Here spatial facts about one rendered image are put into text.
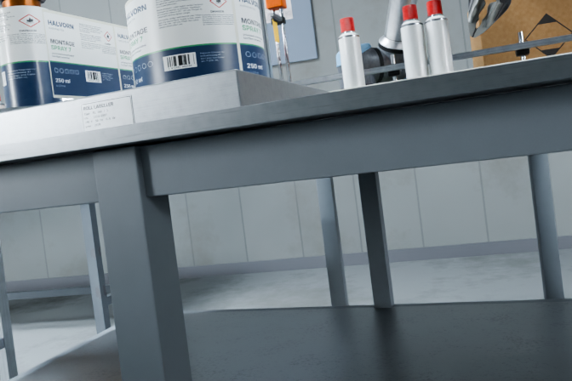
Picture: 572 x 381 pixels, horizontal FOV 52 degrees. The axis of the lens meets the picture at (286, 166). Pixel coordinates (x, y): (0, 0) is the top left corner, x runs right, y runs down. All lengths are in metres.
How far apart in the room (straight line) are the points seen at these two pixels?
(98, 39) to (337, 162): 0.66
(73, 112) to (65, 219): 3.92
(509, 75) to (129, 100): 0.43
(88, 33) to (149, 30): 0.29
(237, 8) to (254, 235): 3.29
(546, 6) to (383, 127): 1.05
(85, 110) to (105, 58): 0.38
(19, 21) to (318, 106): 0.62
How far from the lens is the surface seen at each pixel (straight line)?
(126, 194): 0.69
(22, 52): 1.04
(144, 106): 0.72
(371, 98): 0.55
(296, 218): 3.97
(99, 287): 2.97
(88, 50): 1.11
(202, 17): 0.83
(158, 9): 0.84
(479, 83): 0.54
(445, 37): 1.39
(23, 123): 0.83
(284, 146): 0.61
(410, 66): 1.38
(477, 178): 3.86
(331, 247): 2.34
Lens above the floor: 0.77
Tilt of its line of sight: 1 degrees down
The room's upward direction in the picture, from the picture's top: 7 degrees counter-clockwise
